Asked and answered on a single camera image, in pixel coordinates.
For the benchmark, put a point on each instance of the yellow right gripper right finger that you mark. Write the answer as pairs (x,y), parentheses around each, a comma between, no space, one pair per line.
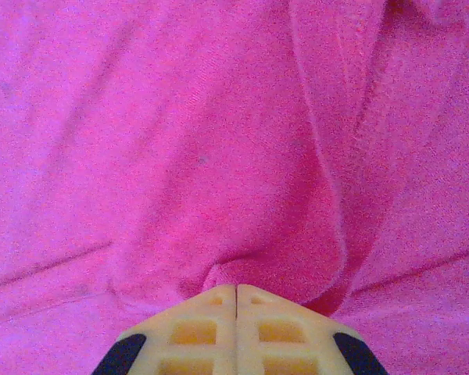
(248,332)

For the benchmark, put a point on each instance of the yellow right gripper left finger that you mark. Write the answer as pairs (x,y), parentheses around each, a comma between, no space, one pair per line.
(223,332)

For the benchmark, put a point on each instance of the red t-shirt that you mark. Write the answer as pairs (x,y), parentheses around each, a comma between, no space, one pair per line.
(180,136)

